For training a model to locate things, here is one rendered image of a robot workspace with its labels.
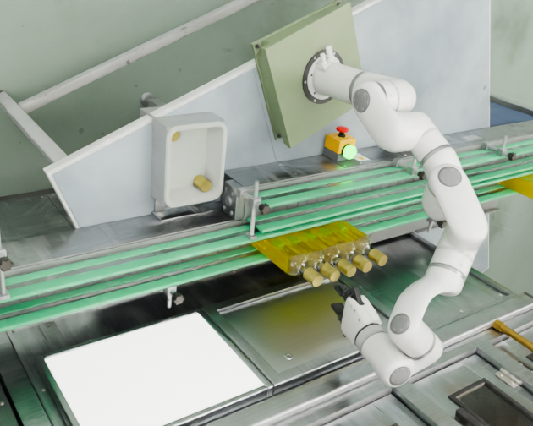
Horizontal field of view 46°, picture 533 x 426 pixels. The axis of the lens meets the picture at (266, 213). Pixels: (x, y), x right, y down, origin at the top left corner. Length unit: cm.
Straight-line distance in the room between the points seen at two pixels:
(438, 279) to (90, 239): 84
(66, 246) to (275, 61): 72
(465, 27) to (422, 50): 21
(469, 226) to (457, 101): 110
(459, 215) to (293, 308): 57
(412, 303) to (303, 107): 72
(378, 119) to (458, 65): 89
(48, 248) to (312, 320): 70
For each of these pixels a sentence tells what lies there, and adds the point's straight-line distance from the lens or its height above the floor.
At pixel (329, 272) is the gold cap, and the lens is 165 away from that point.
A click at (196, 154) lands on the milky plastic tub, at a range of 173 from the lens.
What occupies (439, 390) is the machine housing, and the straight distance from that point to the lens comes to 165.
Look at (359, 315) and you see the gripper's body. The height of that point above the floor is 136.
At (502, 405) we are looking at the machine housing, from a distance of 169.
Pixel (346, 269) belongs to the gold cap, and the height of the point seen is 115.
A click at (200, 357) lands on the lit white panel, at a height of 116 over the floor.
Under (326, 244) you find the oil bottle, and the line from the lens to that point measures 175.
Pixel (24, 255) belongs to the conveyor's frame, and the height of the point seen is 84.
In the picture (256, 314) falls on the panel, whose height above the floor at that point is 107.
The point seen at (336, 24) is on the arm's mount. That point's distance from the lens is 183.
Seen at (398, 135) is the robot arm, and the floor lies 122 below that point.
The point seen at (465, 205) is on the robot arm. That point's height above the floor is 144.
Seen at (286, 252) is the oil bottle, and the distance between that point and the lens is 168.
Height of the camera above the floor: 216
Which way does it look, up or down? 45 degrees down
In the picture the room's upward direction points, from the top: 126 degrees clockwise
